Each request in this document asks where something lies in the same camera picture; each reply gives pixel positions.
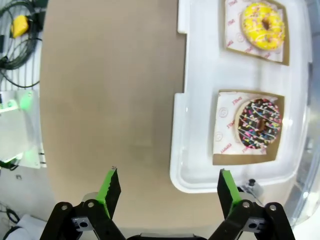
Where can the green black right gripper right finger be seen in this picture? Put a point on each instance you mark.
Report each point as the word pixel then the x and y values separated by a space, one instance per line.
pixel 227 195

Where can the clear plastic tray lid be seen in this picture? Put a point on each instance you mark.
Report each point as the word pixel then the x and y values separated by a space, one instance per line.
pixel 313 150

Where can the black lid hinge knob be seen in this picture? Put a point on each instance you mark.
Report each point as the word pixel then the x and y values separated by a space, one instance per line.
pixel 252 186

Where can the chocolate donut with colourful sprinkles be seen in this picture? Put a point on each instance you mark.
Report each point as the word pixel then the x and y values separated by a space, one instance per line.
pixel 250 115

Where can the white printed paper liner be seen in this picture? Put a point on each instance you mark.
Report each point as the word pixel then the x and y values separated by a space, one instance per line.
pixel 225 130
pixel 232 37

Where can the white plastic display tray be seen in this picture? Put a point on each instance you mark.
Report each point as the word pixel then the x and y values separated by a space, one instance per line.
pixel 200 75

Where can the yellow emergency stop button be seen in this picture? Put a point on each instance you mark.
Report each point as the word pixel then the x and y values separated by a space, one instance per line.
pixel 20 26

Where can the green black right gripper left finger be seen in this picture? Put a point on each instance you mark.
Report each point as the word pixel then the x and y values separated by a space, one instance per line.
pixel 110 195

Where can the yellow sprinkled donut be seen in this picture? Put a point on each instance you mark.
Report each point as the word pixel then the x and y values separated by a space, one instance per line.
pixel 250 25

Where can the silver metal control box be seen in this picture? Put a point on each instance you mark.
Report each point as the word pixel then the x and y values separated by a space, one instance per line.
pixel 15 130

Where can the yellow glazed donut in tray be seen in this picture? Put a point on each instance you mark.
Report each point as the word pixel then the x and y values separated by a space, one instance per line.
pixel 287 45

